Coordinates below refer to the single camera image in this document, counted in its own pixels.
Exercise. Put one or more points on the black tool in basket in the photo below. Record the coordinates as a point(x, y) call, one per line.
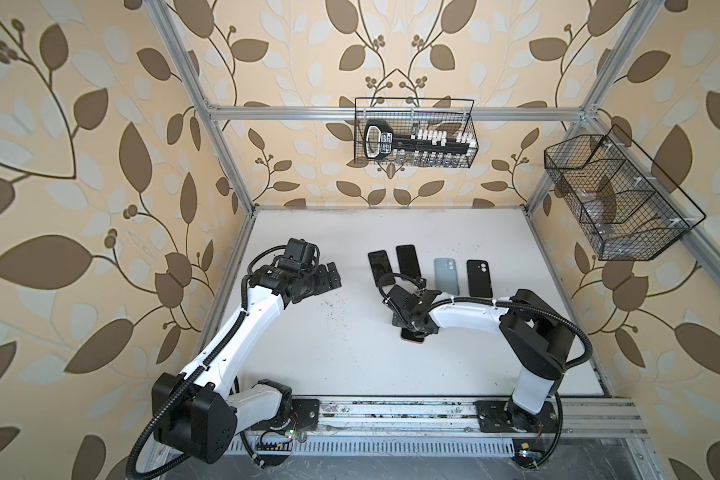
point(380, 141)

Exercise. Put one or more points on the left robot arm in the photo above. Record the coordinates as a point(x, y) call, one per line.
point(199, 411)

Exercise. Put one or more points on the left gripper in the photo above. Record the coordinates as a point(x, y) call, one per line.
point(334, 282)

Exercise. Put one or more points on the back wire basket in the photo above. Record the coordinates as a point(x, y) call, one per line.
point(449, 114)

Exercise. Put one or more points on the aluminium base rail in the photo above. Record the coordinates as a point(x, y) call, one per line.
point(580, 417)

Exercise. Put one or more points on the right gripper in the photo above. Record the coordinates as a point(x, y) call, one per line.
point(397, 322)

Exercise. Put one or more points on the wire basket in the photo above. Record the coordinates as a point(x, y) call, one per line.
point(629, 207)
point(449, 114)

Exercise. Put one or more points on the black phone case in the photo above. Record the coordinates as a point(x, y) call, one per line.
point(479, 278)

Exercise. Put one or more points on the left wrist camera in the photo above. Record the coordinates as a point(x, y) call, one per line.
point(300, 254)

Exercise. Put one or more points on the right wire basket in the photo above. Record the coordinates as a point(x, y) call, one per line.
point(629, 207)

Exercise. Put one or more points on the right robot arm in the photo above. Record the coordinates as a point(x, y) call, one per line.
point(540, 338)

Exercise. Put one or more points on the light blue phone case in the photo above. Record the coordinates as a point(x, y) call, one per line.
point(446, 276)

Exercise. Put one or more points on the purple phone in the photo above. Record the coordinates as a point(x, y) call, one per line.
point(408, 261)

